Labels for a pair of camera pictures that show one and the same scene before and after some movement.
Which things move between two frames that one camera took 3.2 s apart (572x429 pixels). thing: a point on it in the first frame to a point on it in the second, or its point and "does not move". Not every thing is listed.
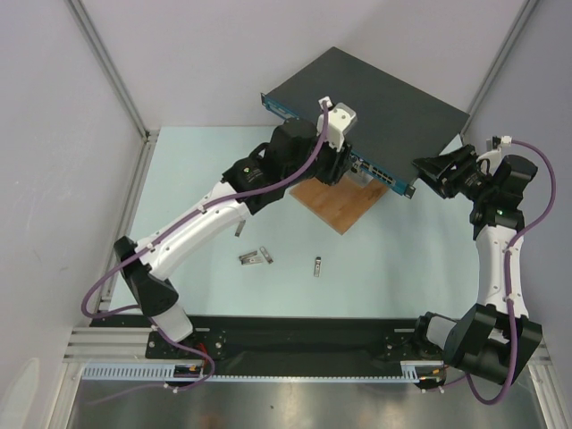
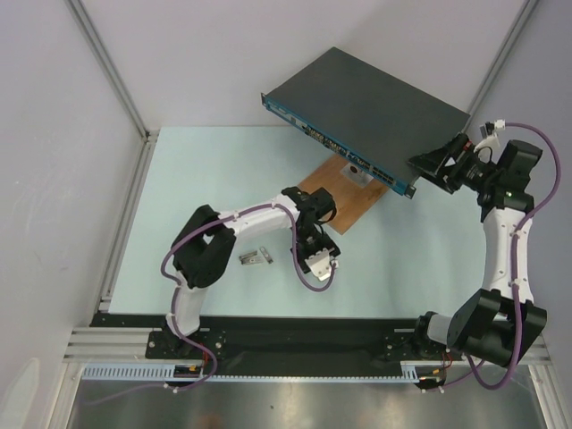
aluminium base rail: (99, 344) does not move
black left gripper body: (330, 162) to (309, 242)
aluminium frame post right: (519, 22) does not move
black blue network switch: (396, 124) does not move
